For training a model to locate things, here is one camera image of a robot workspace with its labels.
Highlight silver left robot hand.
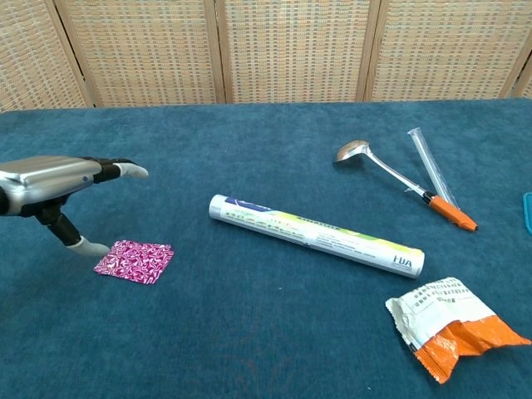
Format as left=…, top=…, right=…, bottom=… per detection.
left=0, top=155, right=150, bottom=258

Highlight pink patterned card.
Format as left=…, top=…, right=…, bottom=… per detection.
left=93, top=239, right=175, bottom=286

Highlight woven folding screen panel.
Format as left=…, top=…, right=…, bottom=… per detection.
left=363, top=0, right=532, bottom=102
left=53, top=0, right=228, bottom=108
left=0, top=0, right=95, bottom=112
left=500, top=53, right=532, bottom=100
left=214, top=0, right=382, bottom=104

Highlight teal table cloth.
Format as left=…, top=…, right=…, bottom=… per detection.
left=0, top=97, right=532, bottom=399

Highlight white printed cylinder tube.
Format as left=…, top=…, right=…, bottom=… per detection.
left=207, top=194, right=426, bottom=279

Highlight clear plastic tube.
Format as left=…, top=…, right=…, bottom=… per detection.
left=406, top=127, right=461, bottom=209

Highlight white orange snack wrapper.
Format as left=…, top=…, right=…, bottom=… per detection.
left=385, top=277, right=532, bottom=373

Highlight teal plastic container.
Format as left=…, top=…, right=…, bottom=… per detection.
left=522, top=191, right=532, bottom=234

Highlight metal ladle orange handle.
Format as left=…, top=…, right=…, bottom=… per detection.
left=332, top=139, right=480, bottom=233

